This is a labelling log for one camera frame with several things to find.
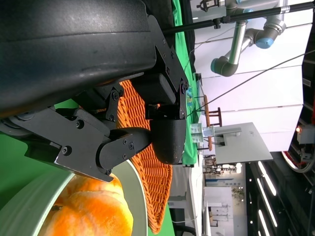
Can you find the black pole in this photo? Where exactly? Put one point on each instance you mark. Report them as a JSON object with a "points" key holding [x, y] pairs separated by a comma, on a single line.
{"points": [[246, 15]]}

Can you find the grey flat monitor panel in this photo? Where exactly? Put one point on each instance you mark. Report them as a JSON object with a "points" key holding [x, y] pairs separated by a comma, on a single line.
{"points": [[246, 145]]}

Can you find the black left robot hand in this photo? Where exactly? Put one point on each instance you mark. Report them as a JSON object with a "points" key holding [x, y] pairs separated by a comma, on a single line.
{"points": [[73, 49]]}

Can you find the small white green box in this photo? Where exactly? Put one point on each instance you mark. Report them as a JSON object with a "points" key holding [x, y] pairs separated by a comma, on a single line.
{"points": [[197, 128], [197, 138]]}

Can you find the clear plastic container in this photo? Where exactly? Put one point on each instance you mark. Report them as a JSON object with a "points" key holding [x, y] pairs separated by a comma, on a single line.
{"points": [[209, 131]]}

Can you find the green cloth with cartoon print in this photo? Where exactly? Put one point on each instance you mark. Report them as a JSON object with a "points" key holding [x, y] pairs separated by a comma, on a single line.
{"points": [[190, 147]]}

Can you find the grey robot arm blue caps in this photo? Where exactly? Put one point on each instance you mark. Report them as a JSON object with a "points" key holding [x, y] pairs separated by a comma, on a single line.
{"points": [[238, 46]]}

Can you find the red white curved rail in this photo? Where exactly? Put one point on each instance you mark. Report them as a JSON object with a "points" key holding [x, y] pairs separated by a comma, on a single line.
{"points": [[295, 165]]}

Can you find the green tablecloth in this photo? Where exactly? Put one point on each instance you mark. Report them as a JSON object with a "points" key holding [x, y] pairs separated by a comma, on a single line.
{"points": [[14, 167]]}

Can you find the brown wooden chair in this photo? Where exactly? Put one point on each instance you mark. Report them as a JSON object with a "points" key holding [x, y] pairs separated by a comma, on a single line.
{"points": [[208, 115]]}

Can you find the orange wicker basket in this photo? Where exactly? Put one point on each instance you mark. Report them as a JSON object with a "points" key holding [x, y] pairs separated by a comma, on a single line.
{"points": [[157, 186]]}

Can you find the orange striped bread roll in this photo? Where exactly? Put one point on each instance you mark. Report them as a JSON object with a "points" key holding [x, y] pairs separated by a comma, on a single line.
{"points": [[93, 211]]}

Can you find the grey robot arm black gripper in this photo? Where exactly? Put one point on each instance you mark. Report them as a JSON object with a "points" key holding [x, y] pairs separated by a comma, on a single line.
{"points": [[211, 3]]}

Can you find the pale green bowl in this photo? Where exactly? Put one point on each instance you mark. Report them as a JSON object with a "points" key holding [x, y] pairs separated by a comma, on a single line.
{"points": [[24, 211]]}

